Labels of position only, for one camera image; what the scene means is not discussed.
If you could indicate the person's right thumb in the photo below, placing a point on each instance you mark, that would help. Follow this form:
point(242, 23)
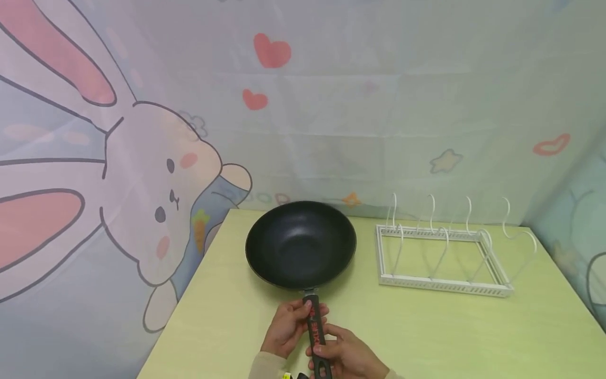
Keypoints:
point(325, 349)

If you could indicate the person's right forearm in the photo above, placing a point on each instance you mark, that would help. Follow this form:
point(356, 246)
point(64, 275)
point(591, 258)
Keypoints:
point(394, 375)

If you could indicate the person's left fingers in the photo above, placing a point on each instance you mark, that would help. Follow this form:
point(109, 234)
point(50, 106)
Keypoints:
point(325, 317)

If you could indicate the person's left hand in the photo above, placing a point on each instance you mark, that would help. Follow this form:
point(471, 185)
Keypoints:
point(284, 329)

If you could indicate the person's right hand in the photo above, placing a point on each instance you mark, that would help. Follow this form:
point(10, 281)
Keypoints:
point(352, 358)

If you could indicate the person's left forearm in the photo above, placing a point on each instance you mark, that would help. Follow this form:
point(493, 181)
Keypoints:
point(267, 367)

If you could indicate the black wok pan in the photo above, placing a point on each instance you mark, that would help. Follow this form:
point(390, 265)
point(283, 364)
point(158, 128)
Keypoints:
point(300, 245)

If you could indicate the person's left thumb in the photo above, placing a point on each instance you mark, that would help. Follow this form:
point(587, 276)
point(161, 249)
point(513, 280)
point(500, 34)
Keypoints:
point(302, 307)

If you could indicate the black wrist band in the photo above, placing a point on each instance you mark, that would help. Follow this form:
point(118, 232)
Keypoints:
point(298, 376)

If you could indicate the person's right index finger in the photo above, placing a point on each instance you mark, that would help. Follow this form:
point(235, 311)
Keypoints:
point(337, 331)

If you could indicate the person's right fingers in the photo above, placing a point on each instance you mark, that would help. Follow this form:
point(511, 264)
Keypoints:
point(318, 368)

